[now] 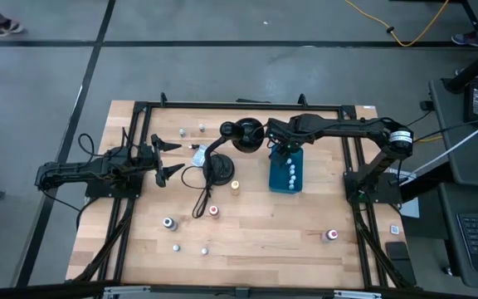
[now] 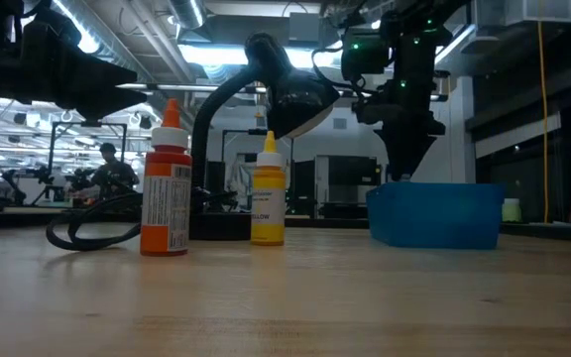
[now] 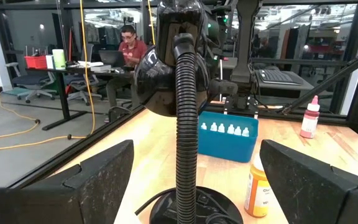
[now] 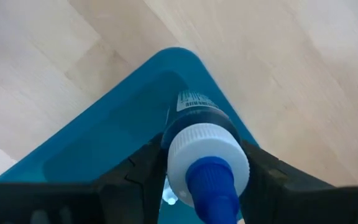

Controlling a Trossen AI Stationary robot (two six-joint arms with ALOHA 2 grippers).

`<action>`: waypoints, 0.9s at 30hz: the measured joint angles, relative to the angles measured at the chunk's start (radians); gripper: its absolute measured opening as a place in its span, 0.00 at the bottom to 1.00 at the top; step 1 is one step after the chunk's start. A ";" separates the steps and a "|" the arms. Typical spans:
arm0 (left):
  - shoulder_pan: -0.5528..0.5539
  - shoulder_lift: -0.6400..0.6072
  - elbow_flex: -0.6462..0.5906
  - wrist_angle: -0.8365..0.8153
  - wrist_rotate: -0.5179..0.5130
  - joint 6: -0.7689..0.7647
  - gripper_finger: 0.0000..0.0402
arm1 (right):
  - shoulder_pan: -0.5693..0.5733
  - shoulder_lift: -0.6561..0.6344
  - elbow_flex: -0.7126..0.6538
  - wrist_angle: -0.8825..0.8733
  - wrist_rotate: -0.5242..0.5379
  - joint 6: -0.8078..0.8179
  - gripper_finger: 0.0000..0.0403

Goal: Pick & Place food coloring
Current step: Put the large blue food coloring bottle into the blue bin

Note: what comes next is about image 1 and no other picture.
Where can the large orange food coloring bottle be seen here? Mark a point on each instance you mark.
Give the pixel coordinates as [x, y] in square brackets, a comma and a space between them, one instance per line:
[214, 211]

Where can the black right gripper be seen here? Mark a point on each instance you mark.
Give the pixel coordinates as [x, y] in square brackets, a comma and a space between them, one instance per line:
[282, 130]

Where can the large yellow food coloring bottle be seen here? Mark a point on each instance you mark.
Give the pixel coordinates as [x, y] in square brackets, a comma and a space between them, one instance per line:
[235, 185]

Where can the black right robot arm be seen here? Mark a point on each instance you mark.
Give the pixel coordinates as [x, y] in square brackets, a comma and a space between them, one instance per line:
[347, 126]

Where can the silver lamp tag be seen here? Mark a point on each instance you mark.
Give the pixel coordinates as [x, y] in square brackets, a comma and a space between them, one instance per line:
[198, 158]

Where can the white paper sheet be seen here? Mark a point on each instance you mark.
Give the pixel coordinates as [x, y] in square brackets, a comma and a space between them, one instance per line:
[410, 209]

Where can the black rig crossbar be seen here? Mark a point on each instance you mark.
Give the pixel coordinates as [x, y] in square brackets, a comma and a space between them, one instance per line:
[239, 292]

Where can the black desk lamp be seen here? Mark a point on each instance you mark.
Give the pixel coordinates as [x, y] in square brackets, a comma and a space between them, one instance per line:
[245, 135]

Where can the black aluminium table frame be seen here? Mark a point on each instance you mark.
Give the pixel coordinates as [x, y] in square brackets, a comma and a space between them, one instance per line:
[243, 106]

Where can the large black food coloring bottle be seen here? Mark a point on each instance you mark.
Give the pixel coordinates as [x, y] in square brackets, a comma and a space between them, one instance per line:
[169, 223]

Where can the white rod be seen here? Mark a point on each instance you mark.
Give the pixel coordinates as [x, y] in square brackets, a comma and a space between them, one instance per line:
[475, 133]

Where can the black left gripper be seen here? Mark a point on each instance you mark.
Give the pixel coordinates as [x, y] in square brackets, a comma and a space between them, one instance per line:
[156, 160]

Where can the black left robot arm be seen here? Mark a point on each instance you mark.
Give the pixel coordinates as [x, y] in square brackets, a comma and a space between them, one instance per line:
[77, 168]

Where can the black smartphone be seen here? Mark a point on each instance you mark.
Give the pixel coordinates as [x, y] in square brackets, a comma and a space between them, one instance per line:
[401, 261]

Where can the large pink food coloring bottle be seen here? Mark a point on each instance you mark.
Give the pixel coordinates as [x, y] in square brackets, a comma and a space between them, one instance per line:
[329, 236]

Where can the black desk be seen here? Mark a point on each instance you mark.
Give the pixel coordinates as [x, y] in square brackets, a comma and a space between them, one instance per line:
[450, 249]
[455, 108]

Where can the person's foot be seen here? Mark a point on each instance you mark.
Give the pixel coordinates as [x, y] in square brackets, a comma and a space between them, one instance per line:
[467, 38]
[477, 74]

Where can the black frame clamp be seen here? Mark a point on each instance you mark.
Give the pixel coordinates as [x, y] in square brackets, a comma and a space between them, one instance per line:
[302, 99]
[163, 99]

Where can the small white tag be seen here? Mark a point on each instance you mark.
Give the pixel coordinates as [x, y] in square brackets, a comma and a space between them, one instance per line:
[395, 229]

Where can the teal plastic bin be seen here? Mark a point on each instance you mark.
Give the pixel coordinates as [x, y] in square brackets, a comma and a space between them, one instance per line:
[279, 178]

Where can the black stand beam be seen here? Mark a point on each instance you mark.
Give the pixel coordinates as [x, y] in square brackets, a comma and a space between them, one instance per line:
[471, 68]

